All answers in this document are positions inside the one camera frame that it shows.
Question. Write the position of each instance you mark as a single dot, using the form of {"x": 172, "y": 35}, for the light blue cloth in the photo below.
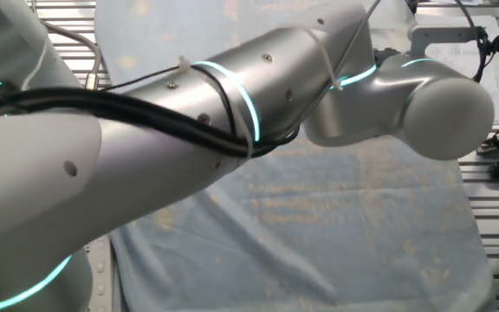
{"x": 319, "y": 238}

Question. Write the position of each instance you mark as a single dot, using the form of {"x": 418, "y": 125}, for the white power strip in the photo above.
{"x": 100, "y": 277}

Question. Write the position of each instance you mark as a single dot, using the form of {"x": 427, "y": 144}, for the printed white paper sheet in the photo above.
{"x": 462, "y": 60}

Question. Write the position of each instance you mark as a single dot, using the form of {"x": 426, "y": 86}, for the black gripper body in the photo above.
{"x": 386, "y": 56}

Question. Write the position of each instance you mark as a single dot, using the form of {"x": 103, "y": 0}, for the silver wrist mount bracket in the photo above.
{"x": 444, "y": 34}

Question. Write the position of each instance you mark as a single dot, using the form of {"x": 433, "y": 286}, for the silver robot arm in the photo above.
{"x": 275, "y": 73}

